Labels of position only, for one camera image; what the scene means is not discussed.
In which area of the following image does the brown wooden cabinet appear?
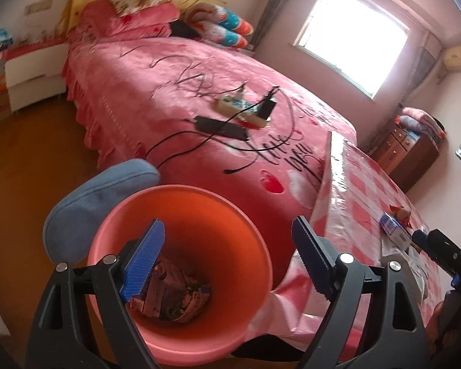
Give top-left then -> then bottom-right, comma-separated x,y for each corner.
369,117 -> 440,195

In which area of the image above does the cream power strip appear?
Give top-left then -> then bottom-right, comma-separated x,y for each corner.
215,92 -> 270,127

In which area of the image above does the grey patterned curtain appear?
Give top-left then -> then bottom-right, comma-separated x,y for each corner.
397,36 -> 444,108
250,0 -> 296,49

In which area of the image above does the orange plastic bin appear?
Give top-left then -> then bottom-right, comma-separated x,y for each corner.
86,184 -> 273,360

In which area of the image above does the white bedside cabinet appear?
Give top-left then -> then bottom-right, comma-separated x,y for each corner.
4,42 -> 68,114

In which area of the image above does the black garment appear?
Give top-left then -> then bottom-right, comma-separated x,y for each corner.
169,21 -> 206,39

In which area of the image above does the yellow floral pillow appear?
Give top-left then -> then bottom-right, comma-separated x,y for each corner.
108,0 -> 170,18

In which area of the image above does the blue tissue pack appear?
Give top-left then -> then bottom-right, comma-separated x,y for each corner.
380,212 -> 412,247

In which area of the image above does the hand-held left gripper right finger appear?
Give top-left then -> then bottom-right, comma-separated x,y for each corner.
291,216 -> 433,369

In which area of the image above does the black charger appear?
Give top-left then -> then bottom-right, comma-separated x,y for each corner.
258,91 -> 278,121

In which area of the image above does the black and gold snack wrapper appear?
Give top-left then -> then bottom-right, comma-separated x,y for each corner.
390,204 -> 412,221

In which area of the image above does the window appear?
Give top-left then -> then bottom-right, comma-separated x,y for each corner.
292,0 -> 412,101

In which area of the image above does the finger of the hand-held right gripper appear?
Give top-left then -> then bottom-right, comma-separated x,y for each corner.
412,228 -> 461,277

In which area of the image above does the blue cushioned stool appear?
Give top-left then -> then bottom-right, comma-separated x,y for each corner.
42,159 -> 161,266

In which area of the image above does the thin white cable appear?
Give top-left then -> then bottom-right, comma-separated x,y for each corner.
150,40 -> 231,102

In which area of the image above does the folded blankets stack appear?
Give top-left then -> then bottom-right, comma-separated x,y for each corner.
401,107 -> 448,141

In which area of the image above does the black cable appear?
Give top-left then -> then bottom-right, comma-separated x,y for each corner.
144,85 -> 294,175

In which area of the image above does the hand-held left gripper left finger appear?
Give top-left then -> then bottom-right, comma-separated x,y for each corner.
25,219 -> 166,369

